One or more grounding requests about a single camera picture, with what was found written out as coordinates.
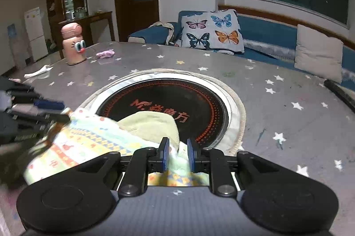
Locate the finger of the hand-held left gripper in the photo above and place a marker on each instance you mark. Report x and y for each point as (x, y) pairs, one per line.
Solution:
(50, 105)
(55, 117)

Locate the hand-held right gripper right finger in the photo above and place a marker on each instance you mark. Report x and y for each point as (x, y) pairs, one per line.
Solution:
(190, 155)

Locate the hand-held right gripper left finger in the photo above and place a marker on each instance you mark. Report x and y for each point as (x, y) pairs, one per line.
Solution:
(165, 154)

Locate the colourful patterned baby garment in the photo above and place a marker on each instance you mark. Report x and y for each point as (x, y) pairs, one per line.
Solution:
(91, 139)

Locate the beige cloth on sofa arm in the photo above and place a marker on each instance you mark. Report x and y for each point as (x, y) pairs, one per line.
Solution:
(165, 29)

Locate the white crumpled tissue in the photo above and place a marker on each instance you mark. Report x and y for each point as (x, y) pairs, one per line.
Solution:
(37, 73)

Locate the pink cartoon thermos bottle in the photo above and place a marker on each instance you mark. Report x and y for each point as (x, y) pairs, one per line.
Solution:
(72, 50)

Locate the round black induction cooktop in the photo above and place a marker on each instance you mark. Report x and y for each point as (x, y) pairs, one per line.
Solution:
(166, 94)

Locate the white refrigerator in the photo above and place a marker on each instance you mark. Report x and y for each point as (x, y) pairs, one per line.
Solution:
(34, 33)

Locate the small pink cloth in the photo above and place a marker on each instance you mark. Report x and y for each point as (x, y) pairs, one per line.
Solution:
(105, 54)

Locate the grey star-print tablecloth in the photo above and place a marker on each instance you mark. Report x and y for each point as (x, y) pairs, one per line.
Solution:
(277, 128)

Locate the dark wooden side table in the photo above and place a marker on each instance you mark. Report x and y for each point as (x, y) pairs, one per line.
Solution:
(97, 17)

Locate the dark wooden cabinet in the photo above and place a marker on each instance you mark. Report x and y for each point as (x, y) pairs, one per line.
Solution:
(55, 3)

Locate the butterfly print cushion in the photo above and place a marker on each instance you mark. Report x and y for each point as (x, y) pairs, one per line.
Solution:
(213, 31)

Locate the grey fringed sofa throw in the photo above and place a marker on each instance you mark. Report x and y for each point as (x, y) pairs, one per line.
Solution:
(271, 49)

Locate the blue sofa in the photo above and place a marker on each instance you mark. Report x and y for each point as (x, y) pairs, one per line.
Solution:
(266, 28)

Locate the black tube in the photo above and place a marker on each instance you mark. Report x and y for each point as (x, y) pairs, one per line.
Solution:
(341, 94)

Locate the beige cushion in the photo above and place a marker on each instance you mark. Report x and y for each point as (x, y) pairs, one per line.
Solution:
(319, 53)

